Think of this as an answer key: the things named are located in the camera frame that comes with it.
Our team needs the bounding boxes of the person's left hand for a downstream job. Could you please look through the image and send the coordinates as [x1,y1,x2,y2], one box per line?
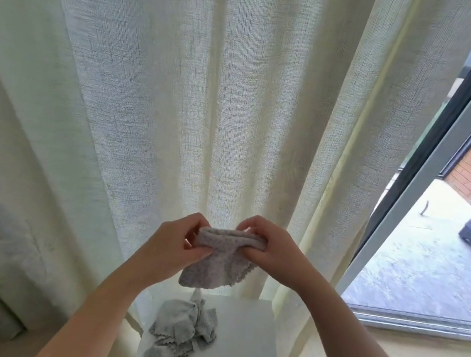
[130,204,220,297]

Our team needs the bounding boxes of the person's right hand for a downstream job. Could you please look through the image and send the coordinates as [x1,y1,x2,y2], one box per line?
[227,212,328,299]

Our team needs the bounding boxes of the pile of grey cloths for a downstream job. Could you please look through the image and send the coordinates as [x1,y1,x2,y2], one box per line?
[177,221,271,301]
[142,283,225,357]

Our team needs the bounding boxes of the person's left forearm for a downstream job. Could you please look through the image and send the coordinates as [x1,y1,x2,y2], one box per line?
[33,249,171,357]

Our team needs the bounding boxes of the white table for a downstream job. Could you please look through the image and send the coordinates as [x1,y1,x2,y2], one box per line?
[131,281,297,357]

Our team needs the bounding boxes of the white linen curtain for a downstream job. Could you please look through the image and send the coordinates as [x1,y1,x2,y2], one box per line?
[0,0,471,357]

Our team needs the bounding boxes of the white sliding door frame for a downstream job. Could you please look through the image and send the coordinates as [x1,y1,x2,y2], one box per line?
[333,0,471,344]

